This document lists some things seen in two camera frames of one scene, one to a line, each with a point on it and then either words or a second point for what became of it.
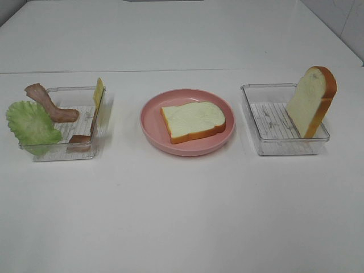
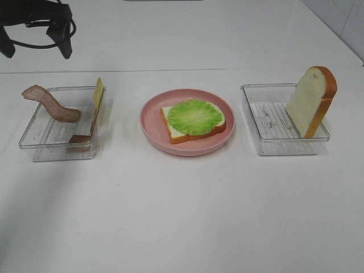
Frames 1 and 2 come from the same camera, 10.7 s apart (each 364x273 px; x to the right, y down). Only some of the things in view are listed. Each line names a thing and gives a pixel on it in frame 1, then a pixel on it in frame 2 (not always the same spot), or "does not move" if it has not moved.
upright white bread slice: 311,100 does not move
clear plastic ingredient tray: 82,100 does not move
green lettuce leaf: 33,126 -> 194,116
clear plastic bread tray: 275,132 does not move
